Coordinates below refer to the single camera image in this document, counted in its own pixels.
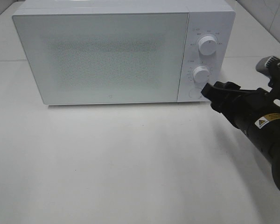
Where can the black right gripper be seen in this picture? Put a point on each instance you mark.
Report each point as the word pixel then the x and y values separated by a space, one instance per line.
pixel 233 102

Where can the round door release button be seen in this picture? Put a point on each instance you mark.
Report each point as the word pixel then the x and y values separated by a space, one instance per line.
pixel 195 94

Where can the white microwave door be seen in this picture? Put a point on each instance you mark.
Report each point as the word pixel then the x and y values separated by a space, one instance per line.
pixel 104 59

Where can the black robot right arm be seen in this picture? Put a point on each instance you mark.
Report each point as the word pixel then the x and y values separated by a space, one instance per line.
pixel 264 133

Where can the white lower timer knob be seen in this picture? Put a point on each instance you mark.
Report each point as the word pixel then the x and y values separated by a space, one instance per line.
pixel 201 74

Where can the white upper power knob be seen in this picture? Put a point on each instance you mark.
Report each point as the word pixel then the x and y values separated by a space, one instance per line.
pixel 207 45

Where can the white microwave oven body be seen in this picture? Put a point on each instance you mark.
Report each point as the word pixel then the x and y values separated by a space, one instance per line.
pixel 214 17

